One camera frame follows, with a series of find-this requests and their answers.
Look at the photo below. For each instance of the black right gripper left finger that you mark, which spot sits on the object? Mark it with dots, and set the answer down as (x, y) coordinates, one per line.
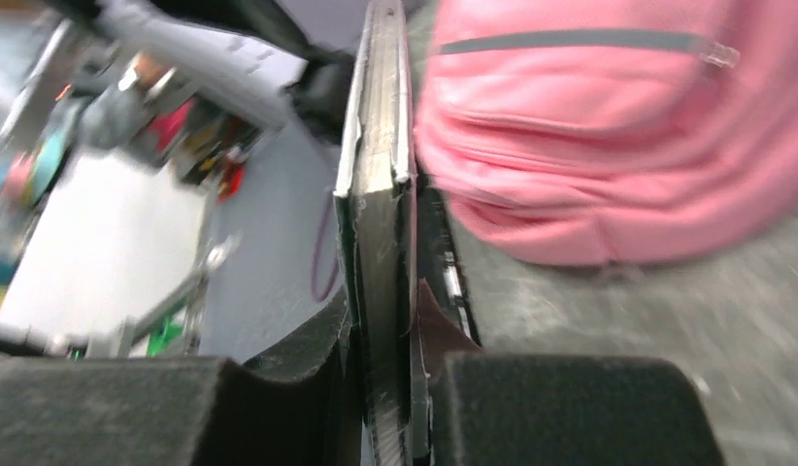
(289, 405)

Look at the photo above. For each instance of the pink school backpack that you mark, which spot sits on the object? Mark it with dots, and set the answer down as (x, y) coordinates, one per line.
(588, 132)

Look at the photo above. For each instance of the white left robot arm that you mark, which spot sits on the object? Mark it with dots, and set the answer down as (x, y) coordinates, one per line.
(242, 54)

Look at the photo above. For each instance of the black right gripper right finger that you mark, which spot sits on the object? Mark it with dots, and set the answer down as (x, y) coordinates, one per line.
(496, 408)

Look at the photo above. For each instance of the dark glossy book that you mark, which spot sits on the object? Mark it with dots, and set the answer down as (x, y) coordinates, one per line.
(375, 198)

